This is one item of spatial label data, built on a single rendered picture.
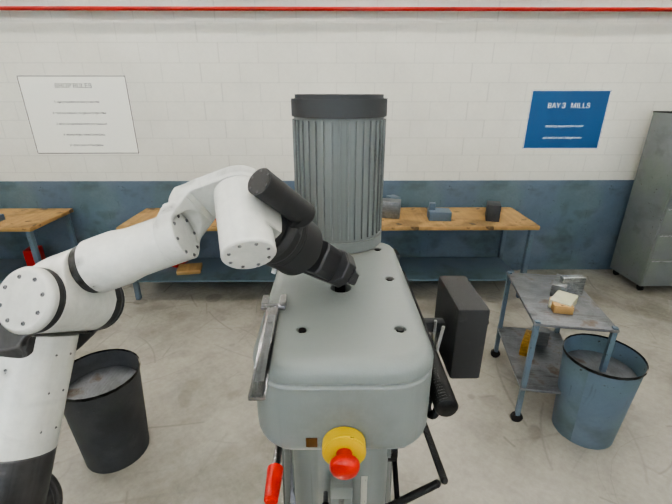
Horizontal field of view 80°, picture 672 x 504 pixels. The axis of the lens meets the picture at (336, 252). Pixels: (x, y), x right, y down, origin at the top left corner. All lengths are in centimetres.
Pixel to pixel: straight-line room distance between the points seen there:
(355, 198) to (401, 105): 411
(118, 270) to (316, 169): 43
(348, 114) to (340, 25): 411
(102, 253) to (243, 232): 18
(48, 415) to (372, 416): 41
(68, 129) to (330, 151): 508
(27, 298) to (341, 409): 40
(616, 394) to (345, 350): 266
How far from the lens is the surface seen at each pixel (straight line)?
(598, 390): 308
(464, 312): 103
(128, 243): 54
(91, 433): 294
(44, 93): 581
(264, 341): 57
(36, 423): 63
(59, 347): 62
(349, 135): 79
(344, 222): 83
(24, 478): 65
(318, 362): 54
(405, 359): 55
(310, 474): 88
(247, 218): 47
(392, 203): 450
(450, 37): 503
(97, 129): 556
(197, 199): 54
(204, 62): 504
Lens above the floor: 222
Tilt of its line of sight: 22 degrees down
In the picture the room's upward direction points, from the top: straight up
